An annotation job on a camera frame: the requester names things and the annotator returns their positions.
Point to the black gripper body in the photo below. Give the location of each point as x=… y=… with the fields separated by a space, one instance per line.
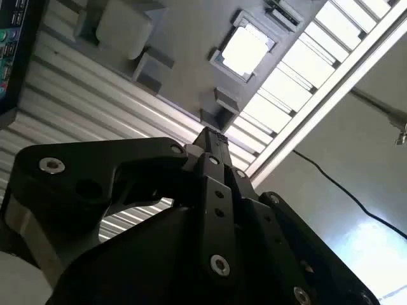
x=143 y=270

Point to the silver CPU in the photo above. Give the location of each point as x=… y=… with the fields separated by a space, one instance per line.
x=243 y=51

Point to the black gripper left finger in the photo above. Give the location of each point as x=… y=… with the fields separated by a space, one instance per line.
x=95 y=159

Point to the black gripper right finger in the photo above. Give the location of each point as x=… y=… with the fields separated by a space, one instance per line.
x=273 y=228

